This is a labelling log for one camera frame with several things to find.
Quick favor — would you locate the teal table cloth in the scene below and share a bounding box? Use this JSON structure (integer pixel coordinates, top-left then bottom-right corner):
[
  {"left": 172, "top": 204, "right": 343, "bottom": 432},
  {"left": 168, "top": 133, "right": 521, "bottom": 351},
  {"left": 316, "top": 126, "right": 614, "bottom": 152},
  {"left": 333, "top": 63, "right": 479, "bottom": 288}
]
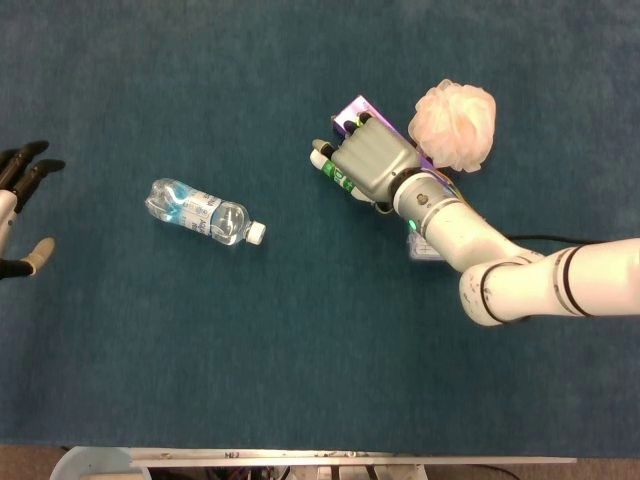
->
[{"left": 0, "top": 0, "right": 640, "bottom": 459}]

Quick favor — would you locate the metal table edge bar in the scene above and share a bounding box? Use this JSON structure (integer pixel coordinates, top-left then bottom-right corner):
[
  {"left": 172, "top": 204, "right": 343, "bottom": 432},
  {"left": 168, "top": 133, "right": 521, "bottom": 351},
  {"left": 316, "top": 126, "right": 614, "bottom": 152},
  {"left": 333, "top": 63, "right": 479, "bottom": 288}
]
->
[{"left": 128, "top": 448, "right": 578, "bottom": 469}]

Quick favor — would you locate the clear plastic water bottle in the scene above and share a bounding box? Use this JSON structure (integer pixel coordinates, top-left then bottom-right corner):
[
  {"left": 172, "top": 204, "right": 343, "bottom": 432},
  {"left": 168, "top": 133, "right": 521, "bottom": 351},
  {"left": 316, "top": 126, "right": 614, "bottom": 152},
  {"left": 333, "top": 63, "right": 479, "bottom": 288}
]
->
[{"left": 144, "top": 177, "right": 267, "bottom": 247}]

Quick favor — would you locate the cream mesh bath loofah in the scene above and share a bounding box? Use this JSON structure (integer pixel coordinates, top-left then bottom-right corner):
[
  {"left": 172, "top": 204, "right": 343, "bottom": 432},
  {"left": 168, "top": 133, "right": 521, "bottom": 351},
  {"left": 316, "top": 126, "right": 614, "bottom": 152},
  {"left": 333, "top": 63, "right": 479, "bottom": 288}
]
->
[{"left": 408, "top": 78, "right": 498, "bottom": 174}]

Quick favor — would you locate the purple toothpaste box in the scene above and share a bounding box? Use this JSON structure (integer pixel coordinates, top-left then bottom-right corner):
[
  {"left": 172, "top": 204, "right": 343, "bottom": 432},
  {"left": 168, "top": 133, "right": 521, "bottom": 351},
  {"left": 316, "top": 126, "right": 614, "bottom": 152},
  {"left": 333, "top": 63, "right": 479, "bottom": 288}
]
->
[{"left": 330, "top": 94, "right": 459, "bottom": 199}]

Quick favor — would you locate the white green drink bottle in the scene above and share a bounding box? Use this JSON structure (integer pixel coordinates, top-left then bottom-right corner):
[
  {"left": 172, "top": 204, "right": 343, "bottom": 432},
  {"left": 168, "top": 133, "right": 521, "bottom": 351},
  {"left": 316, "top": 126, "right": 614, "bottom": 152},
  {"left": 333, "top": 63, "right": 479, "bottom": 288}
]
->
[{"left": 309, "top": 148, "right": 376, "bottom": 206}]

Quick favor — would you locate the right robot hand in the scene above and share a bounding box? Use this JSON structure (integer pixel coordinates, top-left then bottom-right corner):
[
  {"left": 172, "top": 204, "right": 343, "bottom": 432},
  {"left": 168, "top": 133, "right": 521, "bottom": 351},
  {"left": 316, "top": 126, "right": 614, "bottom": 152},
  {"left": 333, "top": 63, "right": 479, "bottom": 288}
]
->
[{"left": 310, "top": 112, "right": 421, "bottom": 214}]

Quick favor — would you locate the wiring bundle under bar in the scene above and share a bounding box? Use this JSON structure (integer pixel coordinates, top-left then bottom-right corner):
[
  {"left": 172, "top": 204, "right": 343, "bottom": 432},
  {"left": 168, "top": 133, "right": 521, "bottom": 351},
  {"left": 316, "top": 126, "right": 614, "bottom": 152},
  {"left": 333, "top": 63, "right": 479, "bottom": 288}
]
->
[{"left": 149, "top": 464, "right": 431, "bottom": 480}]

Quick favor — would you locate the clear box purple label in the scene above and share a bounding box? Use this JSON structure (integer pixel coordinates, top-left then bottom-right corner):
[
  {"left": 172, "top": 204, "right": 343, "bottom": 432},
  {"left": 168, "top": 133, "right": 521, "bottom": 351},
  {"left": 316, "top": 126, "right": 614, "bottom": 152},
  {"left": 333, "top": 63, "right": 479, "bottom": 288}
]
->
[{"left": 407, "top": 230, "right": 444, "bottom": 262}]

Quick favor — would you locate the light blue round base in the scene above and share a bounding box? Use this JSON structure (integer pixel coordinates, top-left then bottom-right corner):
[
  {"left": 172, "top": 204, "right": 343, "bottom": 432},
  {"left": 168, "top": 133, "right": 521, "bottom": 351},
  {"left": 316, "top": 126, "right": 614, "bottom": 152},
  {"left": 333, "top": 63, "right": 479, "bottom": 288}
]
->
[{"left": 48, "top": 446, "right": 146, "bottom": 480}]

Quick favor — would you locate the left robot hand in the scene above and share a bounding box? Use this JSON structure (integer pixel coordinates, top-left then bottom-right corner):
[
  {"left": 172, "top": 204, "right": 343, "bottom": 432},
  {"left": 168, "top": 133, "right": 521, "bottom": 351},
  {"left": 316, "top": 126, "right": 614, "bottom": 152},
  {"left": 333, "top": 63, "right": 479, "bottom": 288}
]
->
[{"left": 0, "top": 140, "right": 67, "bottom": 281}]

